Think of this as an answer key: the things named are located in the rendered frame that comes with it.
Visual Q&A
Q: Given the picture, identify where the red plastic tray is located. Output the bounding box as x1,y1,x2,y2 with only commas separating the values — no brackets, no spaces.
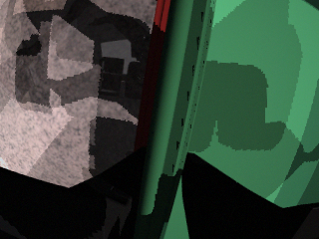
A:
135,0,170,151

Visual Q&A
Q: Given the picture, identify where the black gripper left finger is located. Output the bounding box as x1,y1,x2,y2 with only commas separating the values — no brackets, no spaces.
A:
0,146,148,239

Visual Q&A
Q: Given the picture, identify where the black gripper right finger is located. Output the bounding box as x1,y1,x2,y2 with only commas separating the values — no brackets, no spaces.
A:
181,152,319,239

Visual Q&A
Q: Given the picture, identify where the green plastic tray with wire bars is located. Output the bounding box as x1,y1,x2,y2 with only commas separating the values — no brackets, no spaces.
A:
133,0,319,239

